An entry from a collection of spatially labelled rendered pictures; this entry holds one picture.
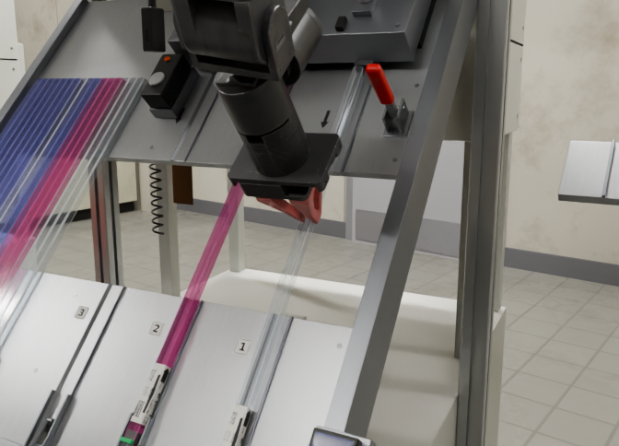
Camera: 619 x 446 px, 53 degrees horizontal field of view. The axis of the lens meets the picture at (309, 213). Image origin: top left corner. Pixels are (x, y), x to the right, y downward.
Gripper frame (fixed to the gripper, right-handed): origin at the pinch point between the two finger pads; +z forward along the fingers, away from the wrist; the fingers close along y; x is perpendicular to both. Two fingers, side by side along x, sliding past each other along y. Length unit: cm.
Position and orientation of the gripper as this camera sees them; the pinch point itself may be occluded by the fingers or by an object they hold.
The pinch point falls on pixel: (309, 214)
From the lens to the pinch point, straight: 68.0
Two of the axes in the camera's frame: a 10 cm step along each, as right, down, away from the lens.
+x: -3.2, 7.8, -5.4
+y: -9.0, -0.8, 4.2
